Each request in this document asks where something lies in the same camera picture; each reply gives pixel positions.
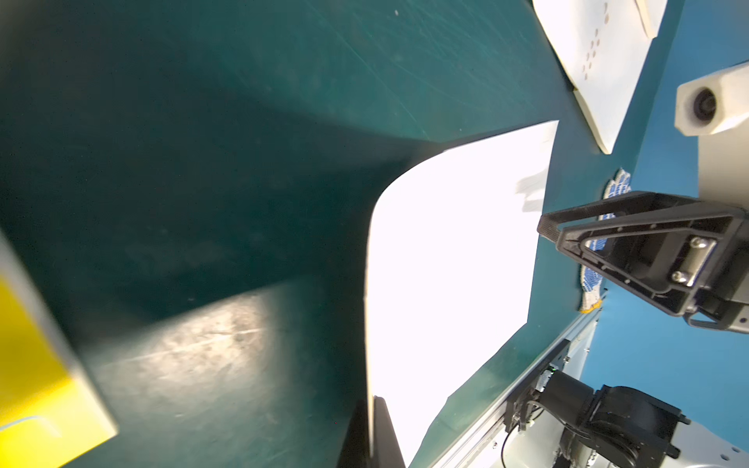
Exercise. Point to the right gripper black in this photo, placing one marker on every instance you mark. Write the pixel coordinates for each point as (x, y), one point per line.
(687, 259)

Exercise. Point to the notebook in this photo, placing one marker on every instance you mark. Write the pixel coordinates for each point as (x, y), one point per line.
(449, 269)
(602, 45)
(50, 410)

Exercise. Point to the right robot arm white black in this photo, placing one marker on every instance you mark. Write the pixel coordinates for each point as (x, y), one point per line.
(613, 426)

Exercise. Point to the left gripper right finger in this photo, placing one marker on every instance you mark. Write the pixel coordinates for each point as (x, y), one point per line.
(386, 452)

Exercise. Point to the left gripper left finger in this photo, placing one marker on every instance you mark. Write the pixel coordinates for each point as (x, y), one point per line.
(355, 452)

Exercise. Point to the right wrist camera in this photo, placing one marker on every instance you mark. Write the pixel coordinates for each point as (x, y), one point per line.
(714, 109)

